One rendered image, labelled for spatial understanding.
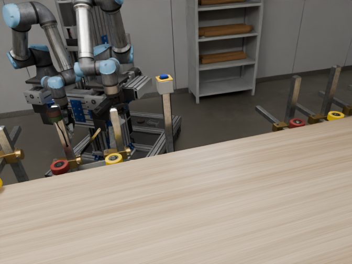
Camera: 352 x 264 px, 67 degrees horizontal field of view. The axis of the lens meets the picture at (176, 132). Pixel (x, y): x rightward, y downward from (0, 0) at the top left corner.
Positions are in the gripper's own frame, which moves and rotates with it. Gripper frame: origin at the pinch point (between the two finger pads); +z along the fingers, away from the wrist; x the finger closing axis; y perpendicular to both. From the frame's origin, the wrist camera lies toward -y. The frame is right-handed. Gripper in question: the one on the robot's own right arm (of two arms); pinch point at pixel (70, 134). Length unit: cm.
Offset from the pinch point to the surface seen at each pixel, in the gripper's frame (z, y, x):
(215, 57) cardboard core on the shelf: 24, 194, -175
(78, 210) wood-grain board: -7, -75, -10
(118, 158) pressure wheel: -8, -47, -27
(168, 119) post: -18, -35, -55
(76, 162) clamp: -2.9, -35.9, -6.1
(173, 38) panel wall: -2, 227, -124
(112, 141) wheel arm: -3.0, -21.9, -25.2
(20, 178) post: 0.7, -35.1, 21.4
